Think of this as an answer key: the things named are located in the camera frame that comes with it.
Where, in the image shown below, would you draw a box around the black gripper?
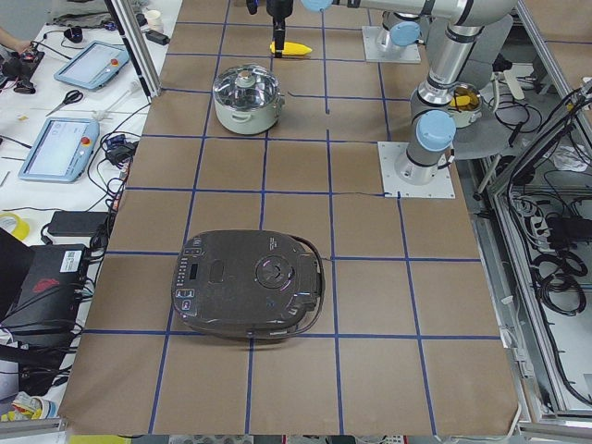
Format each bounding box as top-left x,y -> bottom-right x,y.
265,0 -> 294,58

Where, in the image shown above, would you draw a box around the yellow toy corn cob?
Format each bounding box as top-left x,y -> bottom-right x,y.
269,42 -> 313,59

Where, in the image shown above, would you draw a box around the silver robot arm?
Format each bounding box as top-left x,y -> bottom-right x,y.
346,0 -> 516,186
379,11 -> 421,50

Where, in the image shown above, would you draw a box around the glass pot lid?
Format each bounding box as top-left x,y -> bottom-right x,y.
213,64 -> 280,111

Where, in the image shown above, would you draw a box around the pale green cooking pot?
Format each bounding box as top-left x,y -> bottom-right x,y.
213,64 -> 285,135

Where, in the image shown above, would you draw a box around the person hand at edge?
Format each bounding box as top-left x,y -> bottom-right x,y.
6,39 -> 31,54

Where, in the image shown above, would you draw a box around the white paper cup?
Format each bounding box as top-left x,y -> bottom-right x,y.
143,9 -> 164,32

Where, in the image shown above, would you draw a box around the blue teach pendant far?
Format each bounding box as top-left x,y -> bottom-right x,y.
54,41 -> 130,90

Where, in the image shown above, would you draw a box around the blue teach pendant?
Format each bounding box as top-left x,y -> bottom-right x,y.
18,117 -> 100,183
54,41 -> 130,90

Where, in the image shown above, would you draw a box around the bowl with yellow items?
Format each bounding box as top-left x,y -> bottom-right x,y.
447,83 -> 483,129

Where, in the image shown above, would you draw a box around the blue teach pendant near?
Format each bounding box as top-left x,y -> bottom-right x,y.
18,117 -> 100,183

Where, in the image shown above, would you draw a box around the dark brown rice cooker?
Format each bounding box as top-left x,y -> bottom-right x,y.
171,229 -> 326,339

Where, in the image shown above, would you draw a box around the black power adapter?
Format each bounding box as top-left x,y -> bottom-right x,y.
47,211 -> 107,237

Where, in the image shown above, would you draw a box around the yellow tape roll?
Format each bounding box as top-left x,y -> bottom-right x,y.
0,212 -> 30,241

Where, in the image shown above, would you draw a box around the black laptop computer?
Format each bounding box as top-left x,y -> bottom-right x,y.
1,230 -> 90,336

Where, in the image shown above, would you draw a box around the aluminium frame post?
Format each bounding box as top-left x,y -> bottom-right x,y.
105,0 -> 161,99

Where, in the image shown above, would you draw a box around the black handled scissors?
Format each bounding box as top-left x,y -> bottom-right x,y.
46,89 -> 84,117

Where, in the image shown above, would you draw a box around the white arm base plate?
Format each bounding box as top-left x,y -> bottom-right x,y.
377,142 -> 455,199

